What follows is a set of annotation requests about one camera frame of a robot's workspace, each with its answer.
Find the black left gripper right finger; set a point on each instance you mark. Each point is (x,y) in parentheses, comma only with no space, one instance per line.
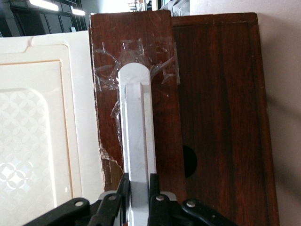
(164,212)

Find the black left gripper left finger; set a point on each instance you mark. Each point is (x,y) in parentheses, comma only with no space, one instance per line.
(103,209)

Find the dark wooden drawer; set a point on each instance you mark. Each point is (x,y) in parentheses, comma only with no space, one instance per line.
(164,129)

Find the cream plastic cabinet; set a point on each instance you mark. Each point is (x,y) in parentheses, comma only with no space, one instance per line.
(35,117)

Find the clear adhesive tape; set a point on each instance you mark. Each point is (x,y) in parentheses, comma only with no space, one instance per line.
(131,53)

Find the ceiling light strip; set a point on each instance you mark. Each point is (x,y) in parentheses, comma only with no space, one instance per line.
(44,4)
(78,12)

